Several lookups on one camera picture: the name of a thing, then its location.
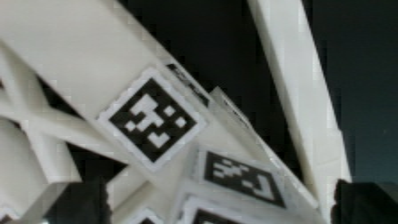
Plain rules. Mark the white U-shaped fence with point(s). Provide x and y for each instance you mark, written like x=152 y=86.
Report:
x=294 y=62

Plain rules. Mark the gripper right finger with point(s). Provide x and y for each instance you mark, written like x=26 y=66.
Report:
x=367 y=203

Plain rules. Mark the white chair back frame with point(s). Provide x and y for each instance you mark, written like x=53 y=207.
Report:
x=101 y=98

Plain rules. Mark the white marker cube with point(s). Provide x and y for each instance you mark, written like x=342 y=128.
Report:
x=230 y=191

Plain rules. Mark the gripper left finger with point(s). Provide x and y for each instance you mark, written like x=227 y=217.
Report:
x=81 y=207

